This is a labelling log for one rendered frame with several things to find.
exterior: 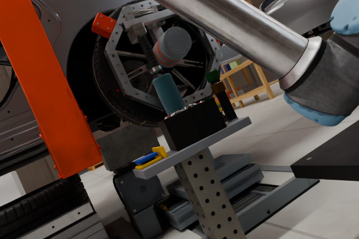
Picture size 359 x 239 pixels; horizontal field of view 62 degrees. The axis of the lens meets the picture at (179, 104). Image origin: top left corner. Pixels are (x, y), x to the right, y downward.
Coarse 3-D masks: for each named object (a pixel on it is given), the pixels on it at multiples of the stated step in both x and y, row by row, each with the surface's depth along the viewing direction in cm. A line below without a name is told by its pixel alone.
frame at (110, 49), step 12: (120, 12) 139; (120, 24) 138; (204, 36) 156; (108, 48) 133; (216, 48) 153; (108, 60) 137; (216, 60) 152; (120, 72) 133; (120, 84) 136; (204, 84) 151; (132, 96) 133; (144, 96) 135; (192, 96) 143; (204, 96) 145; (156, 108) 140
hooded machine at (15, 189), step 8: (8, 176) 671; (16, 176) 711; (0, 184) 663; (8, 184) 668; (16, 184) 674; (0, 192) 661; (8, 192) 666; (16, 192) 671; (24, 192) 720; (0, 200) 658; (8, 200) 663
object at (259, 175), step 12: (252, 168) 149; (228, 180) 149; (240, 180) 146; (252, 180) 148; (228, 192) 142; (156, 204) 165; (168, 204) 157; (180, 204) 141; (168, 216) 141; (180, 216) 133; (192, 216) 135; (180, 228) 132
